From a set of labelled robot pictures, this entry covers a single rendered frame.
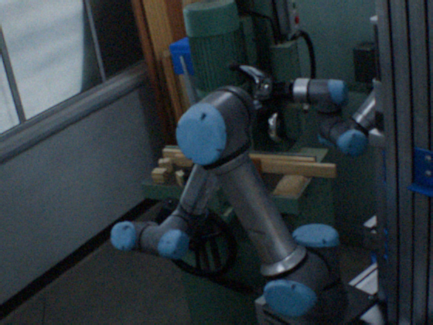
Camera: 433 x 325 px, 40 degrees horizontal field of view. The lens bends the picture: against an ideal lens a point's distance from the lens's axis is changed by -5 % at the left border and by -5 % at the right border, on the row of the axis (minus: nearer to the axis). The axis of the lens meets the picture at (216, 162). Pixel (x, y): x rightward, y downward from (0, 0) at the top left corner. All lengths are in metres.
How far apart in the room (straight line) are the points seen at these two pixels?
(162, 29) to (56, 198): 1.16
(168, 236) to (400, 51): 0.72
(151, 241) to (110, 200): 2.13
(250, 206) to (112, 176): 2.38
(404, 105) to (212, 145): 0.42
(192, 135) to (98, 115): 2.27
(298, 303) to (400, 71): 0.56
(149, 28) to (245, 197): 2.35
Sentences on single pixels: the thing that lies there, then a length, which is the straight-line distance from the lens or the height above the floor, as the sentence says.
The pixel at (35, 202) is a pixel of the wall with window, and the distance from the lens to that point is 3.29.
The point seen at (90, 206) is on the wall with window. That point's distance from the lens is 3.57.
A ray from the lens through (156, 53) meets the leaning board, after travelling 3.60.
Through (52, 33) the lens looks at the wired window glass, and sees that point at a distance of 3.36.
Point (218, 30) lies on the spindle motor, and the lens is 1.95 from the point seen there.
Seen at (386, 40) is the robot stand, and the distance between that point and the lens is 1.33.
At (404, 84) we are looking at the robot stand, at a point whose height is 1.42.
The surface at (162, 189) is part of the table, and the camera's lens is 2.19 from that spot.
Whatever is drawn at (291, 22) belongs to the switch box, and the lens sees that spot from 2.23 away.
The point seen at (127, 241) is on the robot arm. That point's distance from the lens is 1.58.
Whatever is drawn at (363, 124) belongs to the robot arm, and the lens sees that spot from 1.68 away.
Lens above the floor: 1.86
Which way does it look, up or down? 25 degrees down
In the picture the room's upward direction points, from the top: 10 degrees counter-clockwise
